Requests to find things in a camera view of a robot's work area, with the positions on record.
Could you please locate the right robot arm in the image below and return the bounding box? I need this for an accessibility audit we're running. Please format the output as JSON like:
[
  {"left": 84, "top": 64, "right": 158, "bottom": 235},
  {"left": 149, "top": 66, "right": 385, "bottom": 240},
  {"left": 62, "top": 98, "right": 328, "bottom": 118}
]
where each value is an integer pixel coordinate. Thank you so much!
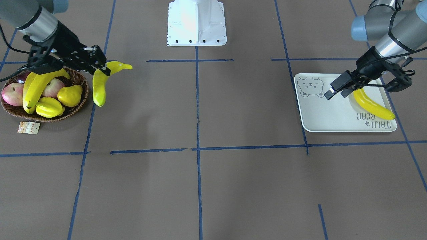
[{"left": 0, "top": 0, "right": 111, "bottom": 76}]

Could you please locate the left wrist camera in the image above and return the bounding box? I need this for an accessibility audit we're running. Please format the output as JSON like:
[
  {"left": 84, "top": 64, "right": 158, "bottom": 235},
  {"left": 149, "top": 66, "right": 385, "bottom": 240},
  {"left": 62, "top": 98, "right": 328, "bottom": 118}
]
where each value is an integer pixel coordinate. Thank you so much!
[{"left": 384, "top": 57, "right": 415, "bottom": 92}]

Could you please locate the dark purple fruit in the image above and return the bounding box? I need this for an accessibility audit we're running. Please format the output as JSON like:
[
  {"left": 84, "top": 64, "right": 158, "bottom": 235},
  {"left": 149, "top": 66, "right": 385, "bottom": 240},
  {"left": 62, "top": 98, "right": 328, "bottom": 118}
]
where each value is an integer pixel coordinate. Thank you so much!
[{"left": 17, "top": 72, "right": 31, "bottom": 84}]

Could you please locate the yellow banana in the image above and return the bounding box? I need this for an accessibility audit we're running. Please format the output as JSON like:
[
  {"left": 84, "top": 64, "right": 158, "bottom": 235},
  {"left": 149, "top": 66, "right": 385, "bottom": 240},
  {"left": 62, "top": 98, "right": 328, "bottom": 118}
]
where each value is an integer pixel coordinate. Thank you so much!
[
  {"left": 25, "top": 69, "right": 71, "bottom": 107},
  {"left": 22, "top": 72, "right": 36, "bottom": 114},
  {"left": 353, "top": 88, "right": 395, "bottom": 120},
  {"left": 92, "top": 61, "right": 133, "bottom": 107}
]

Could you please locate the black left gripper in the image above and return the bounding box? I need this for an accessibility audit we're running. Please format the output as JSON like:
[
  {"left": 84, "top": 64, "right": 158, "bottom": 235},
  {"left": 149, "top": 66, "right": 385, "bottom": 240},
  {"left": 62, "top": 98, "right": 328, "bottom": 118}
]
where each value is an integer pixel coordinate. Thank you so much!
[{"left": 324, "top": 46, "right": 386, "bottom": 100}]

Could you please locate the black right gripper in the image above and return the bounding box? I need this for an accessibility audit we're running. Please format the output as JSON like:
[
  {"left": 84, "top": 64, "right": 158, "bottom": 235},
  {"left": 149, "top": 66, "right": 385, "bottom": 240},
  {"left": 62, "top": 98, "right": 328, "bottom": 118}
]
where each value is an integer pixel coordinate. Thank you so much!
[{"left": 26, "top": 23, "right": 111, "bottom": 76}]

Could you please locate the yellow starfruit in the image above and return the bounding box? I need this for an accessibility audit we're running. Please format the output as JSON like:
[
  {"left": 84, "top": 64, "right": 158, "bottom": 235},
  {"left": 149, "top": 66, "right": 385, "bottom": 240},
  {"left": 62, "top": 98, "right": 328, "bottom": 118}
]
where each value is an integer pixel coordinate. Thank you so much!
[{"left": 35, "top": 97, "right": 65, "bottom": 118}]

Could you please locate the yellow pear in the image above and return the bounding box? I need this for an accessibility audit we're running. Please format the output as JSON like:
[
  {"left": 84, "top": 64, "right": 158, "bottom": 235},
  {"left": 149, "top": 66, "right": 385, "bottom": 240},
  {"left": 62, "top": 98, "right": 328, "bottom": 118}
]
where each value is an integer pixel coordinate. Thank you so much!
[{"left": 57, "top": 85, "right": 83, "bottom": 107}]

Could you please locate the paper tag on basket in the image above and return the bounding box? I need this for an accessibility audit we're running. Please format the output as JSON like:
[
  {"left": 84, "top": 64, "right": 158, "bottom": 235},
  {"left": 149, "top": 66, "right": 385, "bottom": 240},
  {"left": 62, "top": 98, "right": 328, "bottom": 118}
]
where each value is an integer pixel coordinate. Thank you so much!
[{"left": 17, "top": 121, "right": 41, "bottom": 135}]

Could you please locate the white bear print tray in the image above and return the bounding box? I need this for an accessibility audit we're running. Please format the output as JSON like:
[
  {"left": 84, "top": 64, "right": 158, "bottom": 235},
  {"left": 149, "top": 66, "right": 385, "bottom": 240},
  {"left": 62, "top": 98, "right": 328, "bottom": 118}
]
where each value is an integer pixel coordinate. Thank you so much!
[{"left": 294, "top": 73, "right": 397, "bottom": 132}]

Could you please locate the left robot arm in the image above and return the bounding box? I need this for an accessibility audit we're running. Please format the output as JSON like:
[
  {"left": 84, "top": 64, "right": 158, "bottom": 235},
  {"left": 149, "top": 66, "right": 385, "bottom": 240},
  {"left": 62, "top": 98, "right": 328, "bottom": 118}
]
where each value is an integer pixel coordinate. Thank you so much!
[{"left": 324, "top": 0, "right": 427, "bottom": 100}]

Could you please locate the red apple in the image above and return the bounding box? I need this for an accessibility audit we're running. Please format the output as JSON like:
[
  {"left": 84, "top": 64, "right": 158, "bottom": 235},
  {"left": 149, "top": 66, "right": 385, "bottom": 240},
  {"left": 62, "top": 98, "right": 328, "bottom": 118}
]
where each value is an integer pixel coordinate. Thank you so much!
[{"left": 1, "top": 83, "right": 24, "bottom": 106}]

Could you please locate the brown wicker basket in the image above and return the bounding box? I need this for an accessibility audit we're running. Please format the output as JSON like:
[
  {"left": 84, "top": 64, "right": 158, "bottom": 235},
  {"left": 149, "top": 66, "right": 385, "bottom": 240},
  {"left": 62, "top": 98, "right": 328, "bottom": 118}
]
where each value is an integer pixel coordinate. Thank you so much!
[{"left": 1, "top": 67, "right": 89, "bottom": 122}]

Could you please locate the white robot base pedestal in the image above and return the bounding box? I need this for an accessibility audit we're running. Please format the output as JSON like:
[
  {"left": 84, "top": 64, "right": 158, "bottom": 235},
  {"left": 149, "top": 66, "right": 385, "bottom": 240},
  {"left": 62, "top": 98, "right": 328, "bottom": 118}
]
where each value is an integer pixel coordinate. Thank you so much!
[{"left": 167, "top": 0, "right": 227, "bottom": 47}]

